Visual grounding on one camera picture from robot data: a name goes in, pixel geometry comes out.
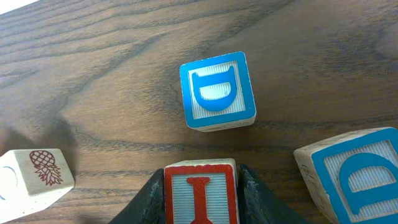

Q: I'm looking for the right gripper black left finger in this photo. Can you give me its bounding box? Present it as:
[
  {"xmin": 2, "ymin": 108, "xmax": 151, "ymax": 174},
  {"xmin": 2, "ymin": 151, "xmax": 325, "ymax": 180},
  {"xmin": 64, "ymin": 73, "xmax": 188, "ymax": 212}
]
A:
[{"xmin": 109, "ymin": 169, "xmax": 165, "ymax": 224}]

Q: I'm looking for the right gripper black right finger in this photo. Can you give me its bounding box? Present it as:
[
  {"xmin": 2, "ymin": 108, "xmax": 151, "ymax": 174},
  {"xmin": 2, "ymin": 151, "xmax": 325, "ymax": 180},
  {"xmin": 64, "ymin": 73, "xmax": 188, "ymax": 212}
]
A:
[{"xmin": 237, "ymin": 164, "xmax": 308, "ymax": 224}]

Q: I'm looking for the red letter I block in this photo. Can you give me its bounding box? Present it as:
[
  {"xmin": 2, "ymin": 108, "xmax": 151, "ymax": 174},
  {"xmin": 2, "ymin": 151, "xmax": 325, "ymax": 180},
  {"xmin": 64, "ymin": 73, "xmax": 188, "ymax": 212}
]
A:
[{"xmin": 164, "ymin": 158, "xmax": 239, "ymax": 224}]

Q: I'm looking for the blue letter Q block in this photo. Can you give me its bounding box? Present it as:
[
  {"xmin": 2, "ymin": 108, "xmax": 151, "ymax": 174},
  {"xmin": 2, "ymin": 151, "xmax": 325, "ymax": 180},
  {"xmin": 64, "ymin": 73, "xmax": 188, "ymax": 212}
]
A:
[{"xmin": 294, "ymin": 127, "xmax": 397, "ymax": 224}]

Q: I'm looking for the blue letter D block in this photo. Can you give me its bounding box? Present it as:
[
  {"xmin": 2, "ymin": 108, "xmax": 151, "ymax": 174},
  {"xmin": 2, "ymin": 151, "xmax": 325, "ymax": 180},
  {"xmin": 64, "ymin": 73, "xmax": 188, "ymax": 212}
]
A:
[{"xmin": 180, "ymin": 52, "xmax": 256, "ymax": 132}]

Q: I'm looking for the yellow block right of pair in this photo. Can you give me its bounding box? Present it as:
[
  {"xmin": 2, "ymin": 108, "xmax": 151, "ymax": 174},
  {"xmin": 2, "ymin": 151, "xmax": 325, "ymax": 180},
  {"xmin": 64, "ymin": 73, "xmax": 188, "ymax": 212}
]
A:
[{"xmin": 1, "ymin": 149, "xmax": 75, "ymax": 223}]

